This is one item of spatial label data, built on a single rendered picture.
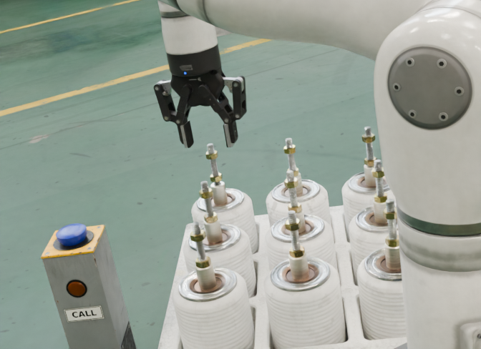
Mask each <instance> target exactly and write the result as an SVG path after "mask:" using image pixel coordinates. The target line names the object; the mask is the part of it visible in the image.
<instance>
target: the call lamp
mask: <svg viewBox="0 0 481 349"><path fill-rule="evenodd" d="M68 291H69V292H70V293H71V294H72V295H74V296H80V295H83V294H84V292H85V287H84V286H83V284H82V283H80V282H71V283H70V284H69V286H68Z"/></svg>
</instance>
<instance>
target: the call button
mask: <svg viewBox="0 0 481 349"><path fill-rule="evenodd" d="M86 234H87V228H86V226H85V225H83V224H79V223H74V224H70V225H66V226H64V227H62V228H61V229H59V230H58V232H57V233H56V237H57V241H58V242H60V243H62V244H63V245H64V246H72V245H77V244H79V243H81V242H82V241H84V239H85V237H86Z"/></svg>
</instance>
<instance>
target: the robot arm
mask: <svg viewBox="0 0 481 349"><path fill-rule="evenodd" d="M157 2H158V6H159V10H160V15H161V22H162V36H163V40H164V44H165V50H166V54H167V61H168V64H169V68H170V72H171V74H172V78H171V80H169V81H166V80H165V79H162V80H160V81H159V82H158V83H157V84H156V85H155V86H154V90H155V95H156V97H157V101H158V104H159V106H160V111H161V113H162V117H163V119H164V120H165V121H166V122H169V121H171V122H174V123H176V125H177V126H178V133H179V137H180V141H181V143H182V144H184V146H185V148H190V147H191V146H192V145H193V143H194V140H193V133H192V129H191V126H190V121H188V115H189V113H190V108H191V107H196V106H199V105H201V106H204V107H209V106H211V107H212V109H213V111H214V112H216V113H218V115H219V116H220V118H221V119H222V120H223V122H224V123H225V124H224V125H223V129H224V134H225V141H226V146H227V147H233V145H234V144H235V142H236V141H237V140H238V131H237V126H236V122H235V121H236V120H239V119H241V118H242V117H243V115H244V114H245V113H246V112H247V109H246V80H245V77H244V76H241V75H240V76H238V77H237V78H232V77H226V76H225V75H224V73H223V70H222V67H221V60H220V52H219V48H218V40H217V36H223V35H227V34H232V33H235V34H240V35H244V36H252V37H256V38H261V39H272V40H279V41H292V42H300V43H308V44H320V45H327V46H333V47H337V48H340V49H345V50H347V51H352V52H354V53H356V54H359V55H362V56H365V57H366V58H369V59H371V60H374V61H375V66H374V104H375V111H376V122H377V128H378V133H379V143H380V150H381V155H382V165H383V169H384V176H385V178H386V181H387V184H388V185H389V188H390V190H391V191H392V193H393V195H394V196H395V200H396V206H397V223H398V232H399V251H400V261H401V270H402V287H403V297H404V314H405V323H406V333H407V348H408V349H481V0H157ZM225 85H226V86H227V87H228V88H229V91H230V92H231V93H233V109H232V107H231V106H230V105H229V101H228V98H227V97H226V95H225V94H224V93H223V88H224V86H225ZM172 88H173V90H174V91H175V92H176V93H177V94H178V95H179V96H180V100H179V103H178V108H177V112H176V109H175V105H174V103H173V98H172V96H171V93H172Z"/></svg>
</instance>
